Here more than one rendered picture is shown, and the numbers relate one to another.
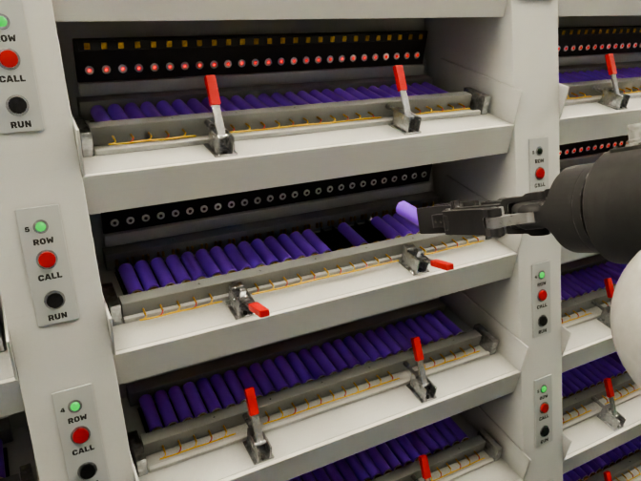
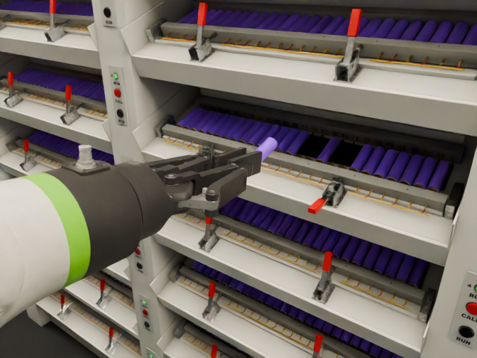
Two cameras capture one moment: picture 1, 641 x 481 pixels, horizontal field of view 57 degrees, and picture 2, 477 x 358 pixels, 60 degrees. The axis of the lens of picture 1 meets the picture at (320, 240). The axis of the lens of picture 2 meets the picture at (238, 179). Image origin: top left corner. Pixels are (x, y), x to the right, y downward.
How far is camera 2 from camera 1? 0.73 m
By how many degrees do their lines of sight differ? 60
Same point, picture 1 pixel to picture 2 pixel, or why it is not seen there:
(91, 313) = (133, 126)
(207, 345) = not seen: hidden behind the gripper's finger
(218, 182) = (192, 77)
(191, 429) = (193, 211)
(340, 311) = (256, 195)
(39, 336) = (116, 127)
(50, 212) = (118, 69)
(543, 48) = not seen: outside the picture
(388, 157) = (314, 96)
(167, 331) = (167, 152)
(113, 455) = not seen: hidden behind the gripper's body
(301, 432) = (234, 253)
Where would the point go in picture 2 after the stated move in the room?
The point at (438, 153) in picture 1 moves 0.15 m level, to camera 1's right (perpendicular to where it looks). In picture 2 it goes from (370, 108) to (470, 143)
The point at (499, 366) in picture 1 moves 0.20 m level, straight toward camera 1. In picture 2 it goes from (409, 333) to (289, 351)
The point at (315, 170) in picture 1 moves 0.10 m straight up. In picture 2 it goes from (251, 88) to (253, 22)
